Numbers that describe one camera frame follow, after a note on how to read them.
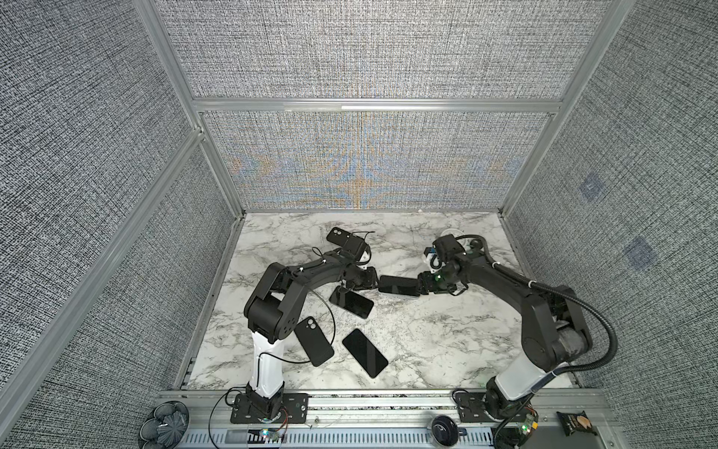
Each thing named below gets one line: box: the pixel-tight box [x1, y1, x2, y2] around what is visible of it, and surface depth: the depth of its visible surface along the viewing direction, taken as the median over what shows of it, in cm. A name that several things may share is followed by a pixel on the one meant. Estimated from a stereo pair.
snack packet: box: [556, 409, 598, 437], surface depth 71 cm
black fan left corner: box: [138, 400, 190, 449], surface depth 70 cm
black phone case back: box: [326, 227, 355, 247], surface depth 115 cm
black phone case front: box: [293, 316, 335, 368], surface depth 86 cm
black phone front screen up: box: [342, 328, 388, 379], surface depth 84 cm
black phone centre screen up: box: [329, 285, 374, 319], surface depth 96 cm
